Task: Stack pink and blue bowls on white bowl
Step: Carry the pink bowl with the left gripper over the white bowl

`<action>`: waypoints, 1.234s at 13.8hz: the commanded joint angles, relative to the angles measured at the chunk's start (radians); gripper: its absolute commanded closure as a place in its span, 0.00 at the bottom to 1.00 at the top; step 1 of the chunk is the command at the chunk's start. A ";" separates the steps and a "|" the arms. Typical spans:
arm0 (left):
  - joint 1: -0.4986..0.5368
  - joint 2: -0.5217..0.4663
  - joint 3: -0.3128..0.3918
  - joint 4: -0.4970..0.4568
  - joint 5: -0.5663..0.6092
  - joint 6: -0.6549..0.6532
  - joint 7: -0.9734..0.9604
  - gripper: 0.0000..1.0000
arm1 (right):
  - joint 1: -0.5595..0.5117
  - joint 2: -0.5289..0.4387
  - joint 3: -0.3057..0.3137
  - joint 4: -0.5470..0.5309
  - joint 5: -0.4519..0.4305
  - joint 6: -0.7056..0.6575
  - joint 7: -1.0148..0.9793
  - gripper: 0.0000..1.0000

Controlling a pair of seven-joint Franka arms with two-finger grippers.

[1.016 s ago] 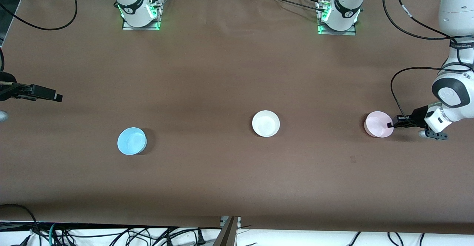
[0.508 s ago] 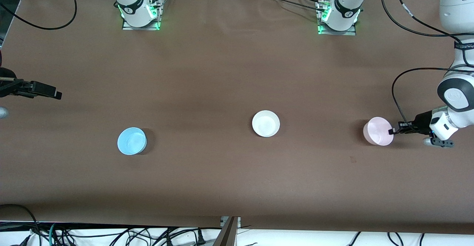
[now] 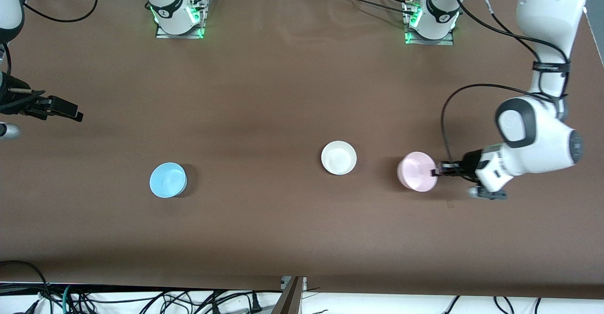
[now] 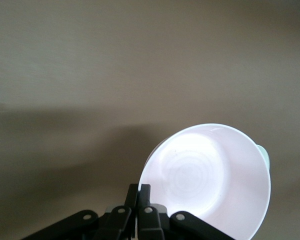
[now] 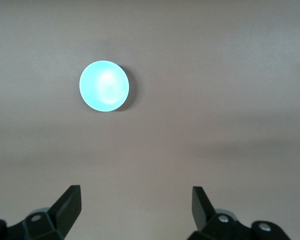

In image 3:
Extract pink bowl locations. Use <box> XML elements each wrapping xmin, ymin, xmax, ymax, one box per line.
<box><xmin>396</xmin><ymin>152</ymin><xmax>438</xmax><ymax>192</ymax></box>

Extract blue bowl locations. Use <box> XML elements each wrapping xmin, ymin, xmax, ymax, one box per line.
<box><xmin>150</xmin><ymin>162</ymin><xmax>188</xmax><ymax>198</ymax></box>

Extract white bowl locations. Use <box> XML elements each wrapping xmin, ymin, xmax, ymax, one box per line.
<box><xmin>321</xmin><ymin>141</ymin><xmax>357</xmax><ymax>175</ymax></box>

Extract brown table cover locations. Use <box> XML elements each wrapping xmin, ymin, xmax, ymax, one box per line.
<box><xmin>0</xmin><ymin>0</ymin><xmax>604</xmax><ymax>300</ymax></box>

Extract aluminium profile bar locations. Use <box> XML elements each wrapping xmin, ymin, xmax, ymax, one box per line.
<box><xmin>273</xmin><ymin>276</ymin><xmax>307</xmax><ymax>314</ymax></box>

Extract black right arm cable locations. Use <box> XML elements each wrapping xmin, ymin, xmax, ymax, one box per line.
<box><xmin>2</xmin><ymin>0</ymin><xmax>99</xmax><ymax>76</ymax></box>

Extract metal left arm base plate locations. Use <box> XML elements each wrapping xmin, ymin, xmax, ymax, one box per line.
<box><xmin>403</xmin><ymin>0</ymin><xmax>454</xmax><ymax>45</ymax></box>

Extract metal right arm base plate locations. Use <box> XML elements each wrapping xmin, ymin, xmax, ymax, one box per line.
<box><xmin>156</xmin><ymin>0</ymin><xmax>208</xmax><ymax>39</ymax></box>

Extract black looped floor cable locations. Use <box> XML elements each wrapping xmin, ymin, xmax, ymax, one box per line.
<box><xmin>0</xmin><ymin>260</ymin><xmax>50</xmax><ymax>305</ymax></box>

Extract long black base cable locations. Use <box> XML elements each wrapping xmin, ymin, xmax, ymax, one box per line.
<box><xmin>323</xmin><ymin>0</ymin><xmax>418</xmax><ymax>16</ymax></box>

